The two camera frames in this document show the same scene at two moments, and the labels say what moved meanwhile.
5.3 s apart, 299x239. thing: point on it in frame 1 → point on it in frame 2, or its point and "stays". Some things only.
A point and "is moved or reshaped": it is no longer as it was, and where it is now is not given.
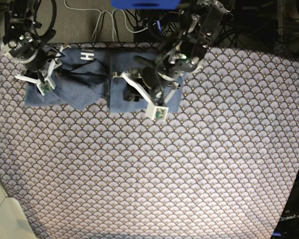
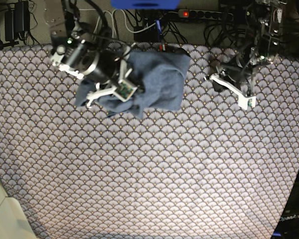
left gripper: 31,54 → 108,66
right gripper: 155,75 → 238,71
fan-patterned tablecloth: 225,166 stays
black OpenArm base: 293,222 stays
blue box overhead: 146,4 stays
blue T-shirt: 82,75 is moved or reshaped
